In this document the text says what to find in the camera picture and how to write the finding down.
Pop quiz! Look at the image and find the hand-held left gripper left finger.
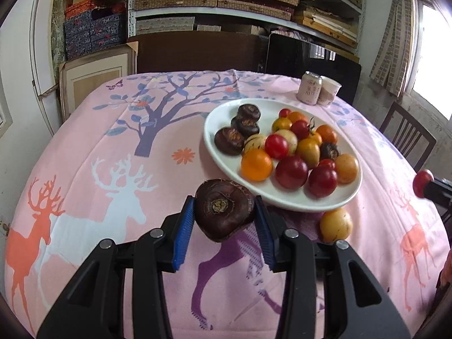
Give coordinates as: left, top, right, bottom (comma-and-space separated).
36, 195, 196, 339

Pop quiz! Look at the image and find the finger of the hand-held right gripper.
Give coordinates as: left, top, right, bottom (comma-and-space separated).
423, 177, 452, 212

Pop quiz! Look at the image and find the dark water chestnut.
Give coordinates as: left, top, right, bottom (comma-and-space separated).
214, 127, 245, 156
231, 116, 260, 138
194, 179, 255, 243
237, 104, 262, 121

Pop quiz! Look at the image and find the marbled slab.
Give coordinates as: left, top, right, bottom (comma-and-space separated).
51, 0, 68, 64

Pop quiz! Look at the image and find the grey patterned box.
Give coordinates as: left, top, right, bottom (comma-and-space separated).
136, 17, 195, 32

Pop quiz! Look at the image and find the dark red plum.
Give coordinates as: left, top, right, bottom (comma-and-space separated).
275, 156, 309, 189
307, 166, 338, 198

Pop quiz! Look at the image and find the dark brown passion fruit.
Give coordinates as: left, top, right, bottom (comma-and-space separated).
320, 143, 340, 161

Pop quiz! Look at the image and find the white metal shelf rack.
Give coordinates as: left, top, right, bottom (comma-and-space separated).
125, 0, 366, 57

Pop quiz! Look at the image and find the large tangerine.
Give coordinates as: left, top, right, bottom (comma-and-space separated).
315, 125, 338, 145

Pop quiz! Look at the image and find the brick pattern curtain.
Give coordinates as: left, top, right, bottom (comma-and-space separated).
369, 0, 417, 97

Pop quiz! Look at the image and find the brown wooden board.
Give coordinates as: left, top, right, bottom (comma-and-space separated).
127, 31, 264, 75

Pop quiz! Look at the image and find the pale drink can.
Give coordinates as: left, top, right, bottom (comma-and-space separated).
296, 71, 323, 105

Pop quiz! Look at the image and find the pink cloth bundle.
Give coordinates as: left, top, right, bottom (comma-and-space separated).
270, 28, 318, 41

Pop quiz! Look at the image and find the stack of light wooden frames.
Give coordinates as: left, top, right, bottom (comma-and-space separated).
293, 5, 359, 48

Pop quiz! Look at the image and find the stack of blue patterned boxes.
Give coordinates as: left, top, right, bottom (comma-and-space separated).
64, 0, 128, 60

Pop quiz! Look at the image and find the bright window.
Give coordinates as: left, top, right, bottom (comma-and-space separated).
406, 0, 452, 121

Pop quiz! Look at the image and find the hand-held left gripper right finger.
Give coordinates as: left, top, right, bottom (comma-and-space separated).
255, 195, 412, 339

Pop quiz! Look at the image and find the white paper cup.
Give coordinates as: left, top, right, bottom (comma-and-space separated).
317, 76, 342, 108

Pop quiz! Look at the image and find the framed picture in cardboard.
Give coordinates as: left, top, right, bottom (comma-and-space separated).
58, 41, 139, 122

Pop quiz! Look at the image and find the pale yellow round fruit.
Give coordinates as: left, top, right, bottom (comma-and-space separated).
244, 133, 267, 152
334, 153, 360, 184
320, 207, 353, 244
273, 129, 299, 154

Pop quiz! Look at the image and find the pink deer print tablecloth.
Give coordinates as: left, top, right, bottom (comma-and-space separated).
5, 69, 451, 339

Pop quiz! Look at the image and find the white board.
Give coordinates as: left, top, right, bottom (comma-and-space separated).
29, 0, 62, 136

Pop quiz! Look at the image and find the white plate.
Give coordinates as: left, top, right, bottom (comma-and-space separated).
203, 98, 364, 213

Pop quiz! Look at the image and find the black panel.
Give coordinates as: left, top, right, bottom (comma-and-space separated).
265, 33, 362, 105

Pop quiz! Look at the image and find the dark wooden chair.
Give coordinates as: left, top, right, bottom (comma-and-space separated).
379, 102, 437, 173

